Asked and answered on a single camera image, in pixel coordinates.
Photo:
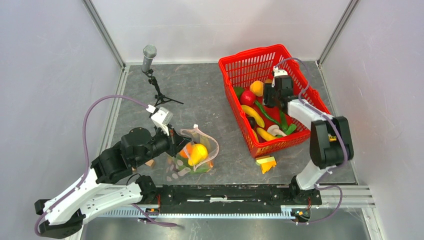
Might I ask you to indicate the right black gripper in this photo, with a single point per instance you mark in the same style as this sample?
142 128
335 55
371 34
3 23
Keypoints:
267 91

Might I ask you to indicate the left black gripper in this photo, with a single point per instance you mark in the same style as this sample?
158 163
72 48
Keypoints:
176 140

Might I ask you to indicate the red plastic shopping basket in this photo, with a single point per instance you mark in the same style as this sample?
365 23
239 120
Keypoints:
240 70

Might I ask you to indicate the yellow toy banana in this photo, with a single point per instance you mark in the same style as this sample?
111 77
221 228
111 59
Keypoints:
265 135
253 113

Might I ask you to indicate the clear zip top bag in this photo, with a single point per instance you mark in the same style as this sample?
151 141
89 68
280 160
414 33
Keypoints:
195 135

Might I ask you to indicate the green toy bean pod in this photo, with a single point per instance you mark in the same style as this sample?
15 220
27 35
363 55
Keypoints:
204 168

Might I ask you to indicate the yellow toy cheese wedge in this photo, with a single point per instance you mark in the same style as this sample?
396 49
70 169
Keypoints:
266 163

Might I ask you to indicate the microphone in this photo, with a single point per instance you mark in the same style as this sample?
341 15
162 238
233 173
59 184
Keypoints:
149 53

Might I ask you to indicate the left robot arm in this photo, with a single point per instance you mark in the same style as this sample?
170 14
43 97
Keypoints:
65 214

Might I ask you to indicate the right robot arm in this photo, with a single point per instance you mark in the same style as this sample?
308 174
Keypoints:
330 143

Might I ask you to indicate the brown toy potato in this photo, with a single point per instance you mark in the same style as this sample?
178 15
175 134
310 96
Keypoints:
267 81

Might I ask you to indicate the orange toy fruit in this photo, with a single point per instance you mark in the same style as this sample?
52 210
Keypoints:
257 88

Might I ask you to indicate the red toy apple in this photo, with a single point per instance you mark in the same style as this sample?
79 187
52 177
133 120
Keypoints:
247 98

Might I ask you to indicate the green chili pepper toy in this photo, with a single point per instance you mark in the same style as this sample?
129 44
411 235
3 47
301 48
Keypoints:
264 112

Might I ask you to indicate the dark toy plum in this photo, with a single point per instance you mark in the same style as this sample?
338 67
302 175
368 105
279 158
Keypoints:
252 122

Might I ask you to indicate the white toy garlic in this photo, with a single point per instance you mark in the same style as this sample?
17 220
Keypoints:
275 130

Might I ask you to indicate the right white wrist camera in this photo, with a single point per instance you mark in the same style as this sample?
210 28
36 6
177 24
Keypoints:
278 73

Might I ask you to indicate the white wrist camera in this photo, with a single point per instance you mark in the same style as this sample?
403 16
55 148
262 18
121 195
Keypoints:
278 73
160 117

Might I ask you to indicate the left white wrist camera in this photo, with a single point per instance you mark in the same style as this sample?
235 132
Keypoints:
160 117

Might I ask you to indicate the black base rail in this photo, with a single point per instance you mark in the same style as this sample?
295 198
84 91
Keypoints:
227 198

